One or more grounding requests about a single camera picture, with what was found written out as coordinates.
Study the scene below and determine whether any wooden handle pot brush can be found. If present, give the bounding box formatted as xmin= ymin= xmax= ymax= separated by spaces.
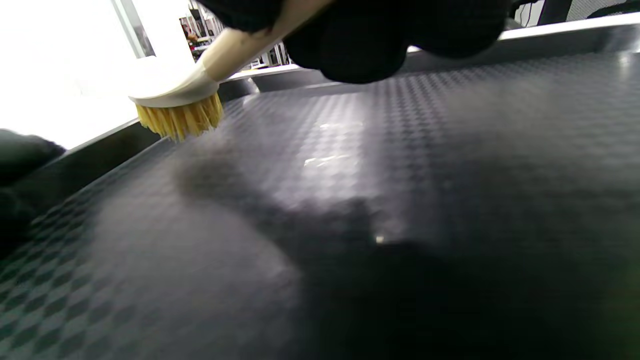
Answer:
xmin=128 ymin=0 xmax=335 ymax=143

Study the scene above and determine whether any person's right hand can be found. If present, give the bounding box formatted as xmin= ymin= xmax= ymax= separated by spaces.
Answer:
xmin=196 ymin=0 xmax=515 ymax=85

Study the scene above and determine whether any black plastic tray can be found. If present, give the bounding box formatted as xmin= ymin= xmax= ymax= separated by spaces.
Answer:
xmin=0 ymin=12 xmax=640 ymax=360

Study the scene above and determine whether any person's left hand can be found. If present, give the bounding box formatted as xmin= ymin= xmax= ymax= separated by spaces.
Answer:
xmin=0 ymin=128 xmax=67 ymax=261

